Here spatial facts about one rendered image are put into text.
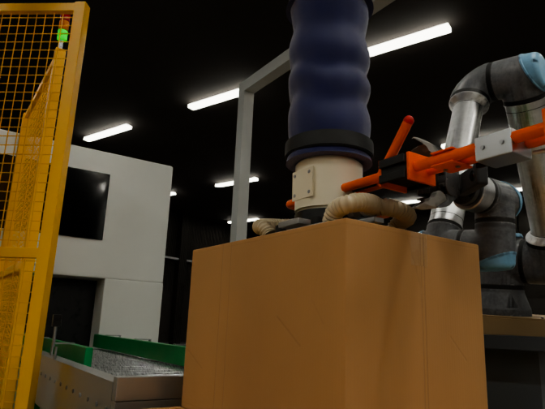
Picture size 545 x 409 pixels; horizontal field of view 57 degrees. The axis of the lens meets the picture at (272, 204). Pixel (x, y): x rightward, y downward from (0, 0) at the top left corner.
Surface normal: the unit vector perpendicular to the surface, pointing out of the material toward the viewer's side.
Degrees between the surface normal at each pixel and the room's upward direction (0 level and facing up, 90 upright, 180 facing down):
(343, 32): 76
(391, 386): 90
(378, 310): 90
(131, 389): 90
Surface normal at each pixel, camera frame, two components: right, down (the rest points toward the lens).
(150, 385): 0.56, -0.17
